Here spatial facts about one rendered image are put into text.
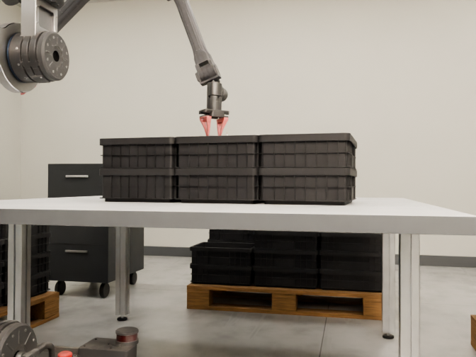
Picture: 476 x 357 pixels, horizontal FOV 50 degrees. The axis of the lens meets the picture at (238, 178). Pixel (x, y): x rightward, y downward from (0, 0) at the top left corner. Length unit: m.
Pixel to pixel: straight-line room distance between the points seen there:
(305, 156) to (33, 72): 0.85
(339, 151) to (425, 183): 3.58
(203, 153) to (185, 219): 0.57
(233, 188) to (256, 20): 3.92
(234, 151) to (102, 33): 4.45
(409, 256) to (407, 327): 0.23
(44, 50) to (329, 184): 0.93
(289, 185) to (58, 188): 2.25
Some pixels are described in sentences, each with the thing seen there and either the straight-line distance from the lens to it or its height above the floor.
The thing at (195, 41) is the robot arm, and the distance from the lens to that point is 2.01.
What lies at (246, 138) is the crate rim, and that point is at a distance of 1.70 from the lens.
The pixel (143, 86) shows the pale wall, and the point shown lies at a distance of 5.70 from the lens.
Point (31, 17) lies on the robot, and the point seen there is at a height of 1.23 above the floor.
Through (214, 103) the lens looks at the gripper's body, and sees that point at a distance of 1.93.
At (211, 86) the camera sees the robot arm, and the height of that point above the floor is 1.13.
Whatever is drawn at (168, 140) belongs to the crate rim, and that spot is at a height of 0.92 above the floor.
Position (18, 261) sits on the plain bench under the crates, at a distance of 2.14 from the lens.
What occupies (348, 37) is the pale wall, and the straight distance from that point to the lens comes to 5.36.
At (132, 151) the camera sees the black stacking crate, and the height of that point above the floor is 0.88.
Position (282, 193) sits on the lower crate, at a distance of 1.68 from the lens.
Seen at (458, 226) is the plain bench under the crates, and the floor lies 0.68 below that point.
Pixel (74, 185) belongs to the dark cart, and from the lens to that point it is 3.59.
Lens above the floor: 0.76
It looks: 1 degrees up
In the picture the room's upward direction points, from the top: straight up
